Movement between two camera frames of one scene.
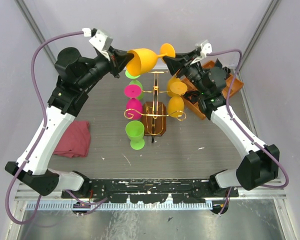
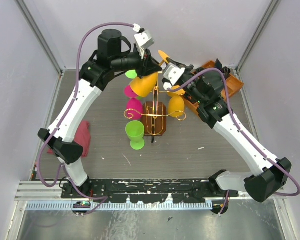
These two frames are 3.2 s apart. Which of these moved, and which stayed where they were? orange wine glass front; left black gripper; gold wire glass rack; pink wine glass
Moved: orange wine glass front; left black gripper
Stayed: gold wire glass rack; pink wine glass
